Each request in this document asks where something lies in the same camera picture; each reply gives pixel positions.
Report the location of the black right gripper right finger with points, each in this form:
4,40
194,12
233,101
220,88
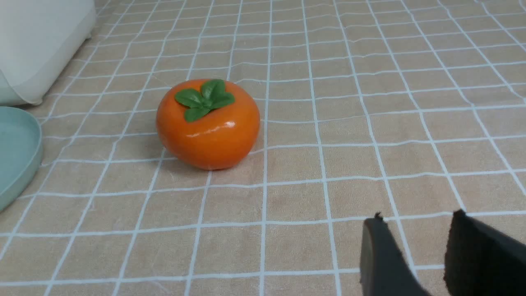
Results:
483,261

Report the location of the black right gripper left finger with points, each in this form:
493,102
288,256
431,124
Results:
383,270

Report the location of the checkered beige tablecloth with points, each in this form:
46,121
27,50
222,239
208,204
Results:
410,108

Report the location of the orange persimmon with green leaves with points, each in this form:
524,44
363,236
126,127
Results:
211,124

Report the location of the light green round plate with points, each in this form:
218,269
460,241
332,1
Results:
21,152

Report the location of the white two-slot toaster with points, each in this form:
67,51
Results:
38,38

